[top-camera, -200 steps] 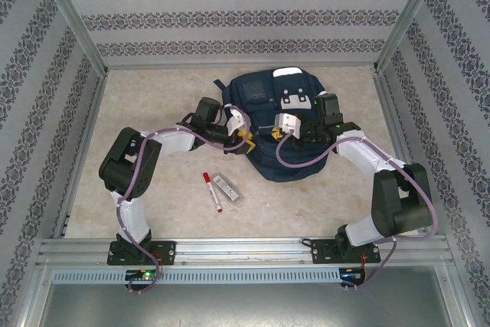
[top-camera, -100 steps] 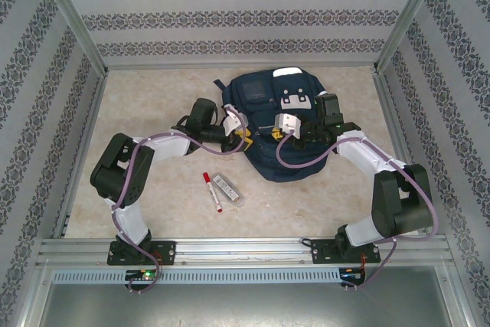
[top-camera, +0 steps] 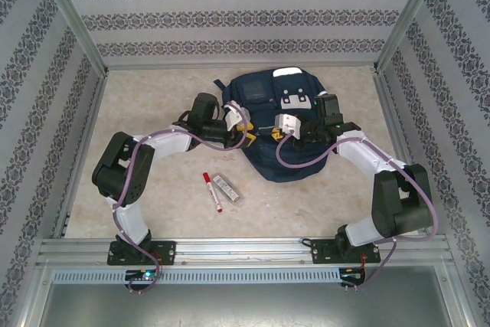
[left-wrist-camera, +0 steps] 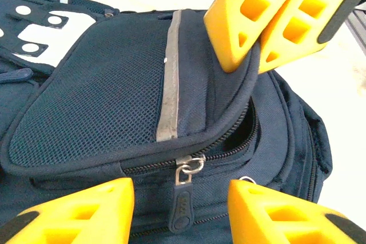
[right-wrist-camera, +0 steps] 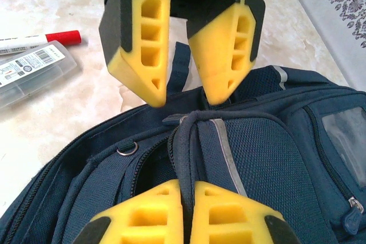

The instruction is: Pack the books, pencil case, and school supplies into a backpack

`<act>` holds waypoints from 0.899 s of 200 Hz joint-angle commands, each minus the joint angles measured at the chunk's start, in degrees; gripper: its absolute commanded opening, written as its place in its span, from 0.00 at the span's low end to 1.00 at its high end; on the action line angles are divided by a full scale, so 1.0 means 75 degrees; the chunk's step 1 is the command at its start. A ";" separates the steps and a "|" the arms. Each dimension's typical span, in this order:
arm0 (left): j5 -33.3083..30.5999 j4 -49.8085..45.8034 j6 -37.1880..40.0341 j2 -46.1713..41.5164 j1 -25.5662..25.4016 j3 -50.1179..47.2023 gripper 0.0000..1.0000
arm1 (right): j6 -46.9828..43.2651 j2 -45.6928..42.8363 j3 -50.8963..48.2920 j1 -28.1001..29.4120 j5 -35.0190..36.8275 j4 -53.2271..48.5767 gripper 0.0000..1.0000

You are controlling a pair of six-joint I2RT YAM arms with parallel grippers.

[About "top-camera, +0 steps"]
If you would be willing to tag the navy blue backpack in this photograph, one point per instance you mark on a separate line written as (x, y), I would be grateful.
(268, 158)

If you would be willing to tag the clear plastic supply box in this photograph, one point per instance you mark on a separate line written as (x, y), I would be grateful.
(227, 189)

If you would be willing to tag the red white marker pen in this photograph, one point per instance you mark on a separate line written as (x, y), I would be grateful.
(213, 192)

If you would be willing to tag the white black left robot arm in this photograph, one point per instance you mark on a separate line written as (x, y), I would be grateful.
(111, 177)

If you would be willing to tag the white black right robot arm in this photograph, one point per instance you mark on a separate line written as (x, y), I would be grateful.
(398, 204)

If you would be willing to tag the right controller board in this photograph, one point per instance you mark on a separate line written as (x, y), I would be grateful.
(352, 276)

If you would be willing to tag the controller board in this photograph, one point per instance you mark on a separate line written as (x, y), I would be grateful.
(352, 276)
(147, 275)

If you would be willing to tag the grey metal panel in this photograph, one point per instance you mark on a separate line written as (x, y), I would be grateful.
(245, 308)

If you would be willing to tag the left controller board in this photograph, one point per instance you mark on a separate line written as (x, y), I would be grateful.
(147, 275)

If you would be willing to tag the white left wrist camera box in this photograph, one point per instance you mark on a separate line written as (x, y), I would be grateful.
(233, 116)

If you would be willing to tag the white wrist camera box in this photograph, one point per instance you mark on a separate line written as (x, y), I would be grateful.
(289, 123)
(233, 116)

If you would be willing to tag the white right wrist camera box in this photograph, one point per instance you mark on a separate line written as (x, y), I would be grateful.
(289, 123)

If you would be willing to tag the right aluminium side rail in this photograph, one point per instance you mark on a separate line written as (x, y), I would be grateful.
(391, 112)

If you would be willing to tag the aluminium side rail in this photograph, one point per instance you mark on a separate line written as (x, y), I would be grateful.
(391, 112)
(82, 151)

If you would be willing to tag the aluminium back rail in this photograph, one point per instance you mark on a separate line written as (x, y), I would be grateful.
(153, 66)

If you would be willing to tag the aluminium mounting rail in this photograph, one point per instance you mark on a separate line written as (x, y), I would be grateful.
(245, 246)

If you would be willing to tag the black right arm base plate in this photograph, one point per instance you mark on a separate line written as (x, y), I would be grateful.
(323, 252)

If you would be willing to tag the left aluminium side rail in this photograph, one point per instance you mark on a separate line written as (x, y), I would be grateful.
(82, 151)

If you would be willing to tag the right aluminium frame post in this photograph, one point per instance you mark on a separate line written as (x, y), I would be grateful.
(411, 11)

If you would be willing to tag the aluminium frame post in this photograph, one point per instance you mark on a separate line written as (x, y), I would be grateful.
(69, 11)
(411, 11)

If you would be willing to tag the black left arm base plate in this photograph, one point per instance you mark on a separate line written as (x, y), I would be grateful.
(166, 252)

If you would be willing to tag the left aluminium frame post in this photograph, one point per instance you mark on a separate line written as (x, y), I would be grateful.
(69, 11)

